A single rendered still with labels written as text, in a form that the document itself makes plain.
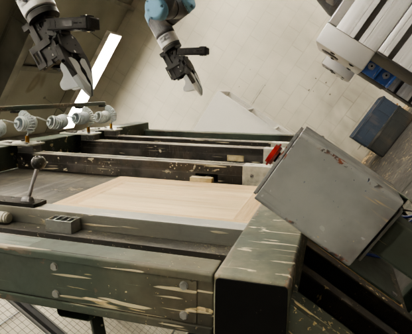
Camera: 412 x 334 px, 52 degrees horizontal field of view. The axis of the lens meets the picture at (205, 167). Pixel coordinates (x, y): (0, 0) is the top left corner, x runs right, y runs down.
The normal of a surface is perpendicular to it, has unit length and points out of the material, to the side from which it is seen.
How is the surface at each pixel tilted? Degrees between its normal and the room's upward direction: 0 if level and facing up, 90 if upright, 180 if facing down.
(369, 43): 90
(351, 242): 90
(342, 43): 90
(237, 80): 90
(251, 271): 58
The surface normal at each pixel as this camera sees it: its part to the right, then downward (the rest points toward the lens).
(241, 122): -0.28, 0.16
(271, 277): 0.01, -0.98
